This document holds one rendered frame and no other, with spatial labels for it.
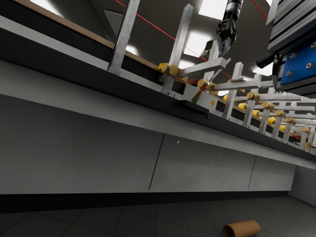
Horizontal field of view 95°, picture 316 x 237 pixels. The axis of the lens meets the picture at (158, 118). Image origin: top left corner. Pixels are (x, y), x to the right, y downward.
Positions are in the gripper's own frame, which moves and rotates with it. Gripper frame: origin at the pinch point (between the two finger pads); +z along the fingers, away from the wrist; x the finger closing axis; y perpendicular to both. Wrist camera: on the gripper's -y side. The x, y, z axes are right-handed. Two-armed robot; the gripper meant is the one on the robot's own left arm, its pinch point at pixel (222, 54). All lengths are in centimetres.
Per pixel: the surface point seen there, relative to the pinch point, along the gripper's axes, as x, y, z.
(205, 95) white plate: -4.9, -2.9, 22.4
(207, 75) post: -6.5, -2.7, 10.6
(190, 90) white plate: -8.7, 7.5, 23.4
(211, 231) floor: 9, -30, 101
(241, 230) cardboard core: 24, -39, 94
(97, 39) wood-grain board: -45, 45, 13
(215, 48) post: -6.3, -2.6, -5.9
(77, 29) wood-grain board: -48, 53, 13
